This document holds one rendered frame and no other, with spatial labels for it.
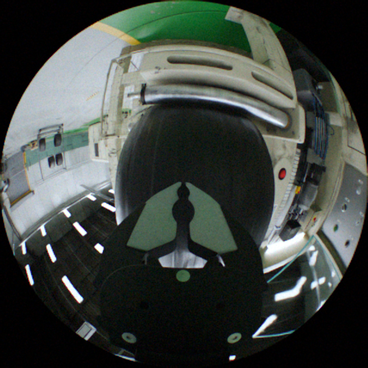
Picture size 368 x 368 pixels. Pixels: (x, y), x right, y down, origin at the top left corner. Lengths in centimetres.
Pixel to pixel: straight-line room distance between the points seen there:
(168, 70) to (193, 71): 4
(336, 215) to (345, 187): 13
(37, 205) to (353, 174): 1237
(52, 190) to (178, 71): 1152
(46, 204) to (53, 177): 230
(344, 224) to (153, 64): 80
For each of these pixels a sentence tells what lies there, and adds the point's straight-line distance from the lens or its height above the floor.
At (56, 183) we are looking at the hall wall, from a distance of 1154.
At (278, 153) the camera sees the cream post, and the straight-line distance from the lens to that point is 42.
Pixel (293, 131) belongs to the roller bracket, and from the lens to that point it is 33.
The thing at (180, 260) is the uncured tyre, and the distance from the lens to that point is 19.
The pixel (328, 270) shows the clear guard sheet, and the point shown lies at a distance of 73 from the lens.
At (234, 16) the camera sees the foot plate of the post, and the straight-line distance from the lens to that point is 110.
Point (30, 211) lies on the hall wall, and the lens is 1193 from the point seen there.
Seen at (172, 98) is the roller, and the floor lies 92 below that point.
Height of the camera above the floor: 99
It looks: 24 degrees up
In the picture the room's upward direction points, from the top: 176 degrees counter-clockwise
